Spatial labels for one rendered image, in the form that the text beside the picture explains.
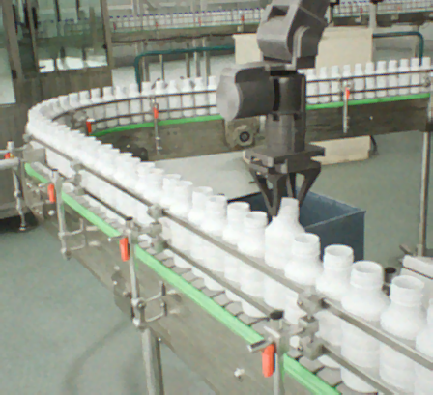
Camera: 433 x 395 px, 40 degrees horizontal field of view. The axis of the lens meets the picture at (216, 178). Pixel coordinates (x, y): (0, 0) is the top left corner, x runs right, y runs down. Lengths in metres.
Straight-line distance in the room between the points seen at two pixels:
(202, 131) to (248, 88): 1.89
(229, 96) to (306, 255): 0.24
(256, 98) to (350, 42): 4.63
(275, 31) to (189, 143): 1.88
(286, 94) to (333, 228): 0.76
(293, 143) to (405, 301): 0.26
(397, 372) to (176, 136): 2.02
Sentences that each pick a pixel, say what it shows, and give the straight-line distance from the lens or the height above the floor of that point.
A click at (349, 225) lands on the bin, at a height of 0.92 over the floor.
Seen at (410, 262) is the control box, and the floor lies 1.12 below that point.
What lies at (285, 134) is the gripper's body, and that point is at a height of 1.31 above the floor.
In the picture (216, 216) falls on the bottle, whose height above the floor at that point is 1.14.
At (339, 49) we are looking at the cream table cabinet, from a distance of 5.35.
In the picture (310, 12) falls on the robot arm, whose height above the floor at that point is 1.47.
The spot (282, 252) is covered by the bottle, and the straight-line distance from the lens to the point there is 0.87.
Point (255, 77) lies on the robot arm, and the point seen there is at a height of 1.39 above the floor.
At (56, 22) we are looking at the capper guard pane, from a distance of 6.24.
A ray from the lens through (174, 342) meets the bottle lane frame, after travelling 1.22.
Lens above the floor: 1.49
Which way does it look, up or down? 17 degrees down
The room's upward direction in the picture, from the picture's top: 3 degrees counter-clockwise
